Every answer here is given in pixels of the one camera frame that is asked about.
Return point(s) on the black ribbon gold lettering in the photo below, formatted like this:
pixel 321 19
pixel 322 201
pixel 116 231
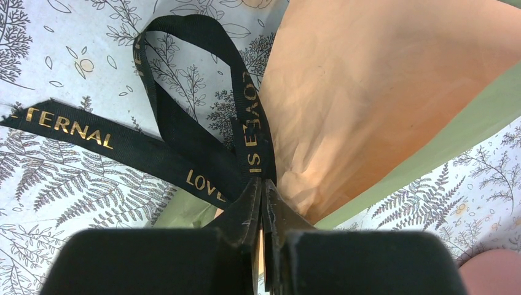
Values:
pixel 186 155

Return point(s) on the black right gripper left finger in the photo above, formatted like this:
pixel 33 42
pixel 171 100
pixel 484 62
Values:
pixel 220 258

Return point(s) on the green peach wrapping paper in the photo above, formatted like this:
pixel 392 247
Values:
pixel 354 88

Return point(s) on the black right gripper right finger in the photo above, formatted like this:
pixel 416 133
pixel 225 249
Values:
pixel 301 259

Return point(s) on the pink cylindrical vase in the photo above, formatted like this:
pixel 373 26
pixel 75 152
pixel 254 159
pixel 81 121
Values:
pixel 494 272

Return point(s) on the floral patterned table mat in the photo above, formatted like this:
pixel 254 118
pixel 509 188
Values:
pixel 79 52

